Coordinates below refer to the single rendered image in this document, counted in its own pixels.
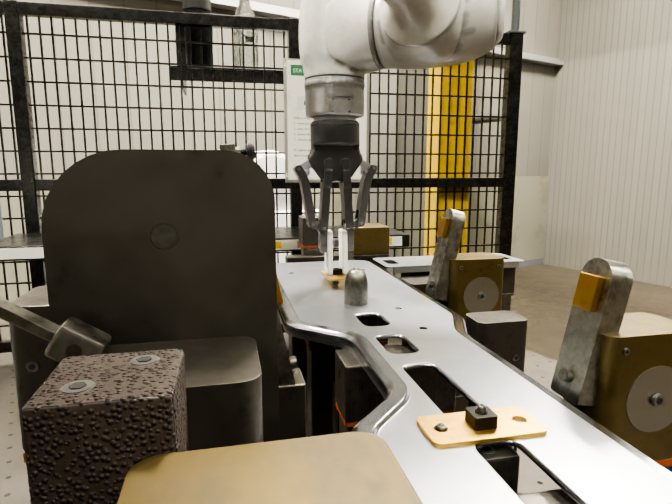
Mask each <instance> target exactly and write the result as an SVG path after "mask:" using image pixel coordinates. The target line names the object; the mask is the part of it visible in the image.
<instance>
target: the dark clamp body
mask: <svg viewBox="0 0 672 504"><path fill-rule="evenodd" d="M166 349H182V350H183V352H184V358H185V377H186V396H187V416H188V435H189V451H192V450H200V449H209V448H218V447H226V446H235V445H243V444H252V443H260V442H263V405H262V371H261V366H260V361H259V356H258V350H257V345H256V341H255V339H253V338H251V337H247V336H230V337H216V338H202V339H188V340H174V341H159V342H145V343H131V344H117V345H108V347H107V349H106V350H105V352H104V353H103V354H112V353H126V352H139V351H153V350H166Z"/></svg>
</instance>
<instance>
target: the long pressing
mask: <svg viewBox="0 0 672 504"><path fill-rule="evenodd" d="M354 267H359V269H362V270H363V271H364V272H365V274H366V276H367V280H368V304H367V305H363V306H350V305H346V304H344V282H345V280H338V283H333V281H330V280H328V279H327V278H326V277H325V276H324V275H322V274H321V273H320V271H325V261H319V262H295V263H277V264H276V272H277V276H278V280H279V285H280V289H281V293H282V297H283V301H284V303H283V304H280V305H277V309H278V313H279V317H280V320H281V323H282V325H283V328H284V331H285V332H286V333H287V334H288V335H290V336H292V337H295V338H299V339H304V340H308V341H313V342H317V343H322V344H327V345H331V346H336V347H340V348H343V349H346V350H348V351H350V352H351V353H352V354H353V355H354V356H355V357H356V359H357V360H358V362H359V363H360V365H361V366H362V367H363V369H364V370H365V372H366V373H367V374H368V376H369V377H370V379H371V380H372V382H373V383H374V384H375V386H376V387H377V389H378V390H379V391H380V393H381V394H382V396H383V397H384V400H383V401H382V402H381V403H380V404H379V405H378V406H376V407H375V408H374V409H373V410H372V411H371V412H369V413H368V414H367V415H366V416H365V417H363V418H362V419H361V420H360V421H359V422H358V423H357V424H356V425H355V426H354V428H353V430H352V432H367V433H371V434H374V435H377V436H379V437H380V438H382V439H383V440H384V441H385V442H386V443H387V444H388V446H389V448H390V449H391V451H392V453H393V454H394V456H395V458H396V459H397V461H398V463H399V464H400V466H401V468H402V469H403V471H404V473H405V474H406V476H407V478H408V479H409V481H410V483H411V484H412V486H413V488H414V489H415V491H416V493H417V494H418V496H419V498H420V499H421V501H422V503H423V504H525V503H524V502H523V500H522V499H521V498H520V497H519V496H518V495H517V494H516V493H515V492H514V491H513V489H512V488H511V487H510V486H509V485H508V484H507V483H506V482H505V481H504V480H503V478H502V477H501V476H500V475H499V474H498V473H497V472H496V471H495V470H494V468H493V467H492V466H491V465H490V464H489V463H488V462H487V461H486V460H485V459H484V457H483V456H482V455H481V454H480V453H479V452H478V450H479V449H480V448H482V447H487V446H495V445H511V446H514V447H517V448H518V449H520V450H521V451H522V452H523V453H524V454H525V455H526V456H527V457H529V458H530V459H531V460H532V461H533V462H534V463H535V464H536V465H537V466H538V467H539V468H540V469H541V470H542V471H543V472H544V473H545V474H547V475H548V476H549V477H550V478H551V479H552V480H553V481H554V482H555V483H556V484H557V485H558V486H559V487H560V488H561V489H562V490H564V491H565V492H566V493H567V494H568V495H569V496H570V497H571V498H572V499H573V500H574V501H575V502H576V503H577V504H672V472H670V471H669V470H667V469H666V468H664V467H663V466H662V465H660V464H659V463H657V462H656V461H654V460H653V459H651V458H650V457H648V456H647V455H645V454H644V453H642V452H641V451H639V450H638V449H636V448H635V447H633V446H632V445H630V444H629V443H627V442H626V441H624V440H623V439H622V438H620V437H619V436H617V435H616V434H614V433H613V432H611V431H610V430H608V429H607V428H605V427H604V426H602V425H601V424H599V423H598V422H596V421H595V420H593V419H592V418H590V417H589V416H587V415H586V414H584V413H583V412H581V411H580V410H579V409H577V408H576V407H574V406H573V405H571V404H570V403H568V402H567V401H565V400H564V399H562V398H561V397H559V396H558V395H556V394H555V393H553V392H552V391H550V390H549V389H547V388H546V387H544V386H543V385H541V384H540V383H539V382H537V381H536V380H534V379H533V378H531V377H530V376H528V375H527V374H525V373H524V372H522V371H521V370H519V369H518V368H516V367H515V366H513V365H512V364H510V363H509V362H507V361H506V360H504V359H503V358H501V357H500V356H498V355H497V354H496V353H494V352H493V351H491V350H490V349H488V348H487V347H485V346H484V345H482V344H481V343H479V342H478V341H476V340H475V339H473V338H472V337H470V336H469V335H468V333H467V329H466V324H465V321H464V319H463V318H462V317H461V316H460V315H459V314H457V313H455V312H454V311H452V310H450V309H449V308H447V307H446V306H444V305H442V304H441V303H439V302H437V301H436V300H434V299H433V298H431V297H429V296H428V295H426V294H424V293H423V292H421V291H420V290H418V289H416V288H415V287H413V286H411V285H410V284H408V283H407V282H405V281H403V280H402V279H400V278H398V277H397V276H395V275H394V274H392V273H390V272H389V271H387V270H385V269H384V268H382V267H381V266H379V265H377V264H376V263H374V262H369V261H364V260H348V271H349V270H350V269H353V268H354ZM289 273H293V274H289ZM395 308H401V309H395ZM367 316H377V317H380V318H381V319H382V320H383V321H384V322H385V323H386V324H387V325H386V326H365V325H363V324H362V323H361V322H360V320H359V319H358V317H367ZM420 328H427V329H420ZM387 338H400V339H403V340H404V341H405V342H406V343H408V344H409V345H410V346H411V347H412V348H413V349H414V350H415V351H416V353H407V354H392V353H389V352H388V351H387V350H386V349H385V348H384V347H383V346H382V345H381V344H380V343H379V341H378V340H379V339H387ZM422 367H428V368H433V369H435V370H436V371H437V372H438V373H439V374H440V375H441V376H443V377H444V378H445V379H446V380H447V381H448V382H449V383H450V384H451V385H452V386H453V387H454V388H455V389H456V390H457V391H458V392H460V393H461V394H462V395H463V396H464V397H465V398H466V399H467V400H468V401H469V402H470V403H471V404H472V405H473V406H478V405H479V404H481V403H483V404H484V405H486V406H488V407H489V408H490V409H492V408H501V407H510V406H517V407H521V408H523V409H524V410H526V411H527V412H528V413H529V414H531V415H532V416H533V417H534V418H535V419H537V420H538V421H539V422H540V423H542V424H543V425H544V426H545V427H546V428H547V434H546V435H544V436H537V437H529V438H521V439H513V440H505V441H497V442H489V443H481V444H473V445H465V446H457V447H449V448H437V447H435V446H433V445H432V444H431V442H430V441H429V440H428V438H427V437H426V436H425V434H424V433H423V432H422V430H421V429H420V428H419V426H418V425H417V418H418V417H420V416H428V415H437V414H444V413H443V412H442V411H441V410H440V409H439V408H438V407H437V405H436V404H435V403H434V402H433V401H432V400H431V399H430V398H429V397H428V396H427V394H426V393H425V392H424V391H423V390H422V389H421V388H420V387H419V386H418V385H417V383H416V382H415V381H414V380H413V379H412V378H411V377H410V376H409V375H408V373H407V372H406V371H405V370H407V369H411V368H422Z"/></svg>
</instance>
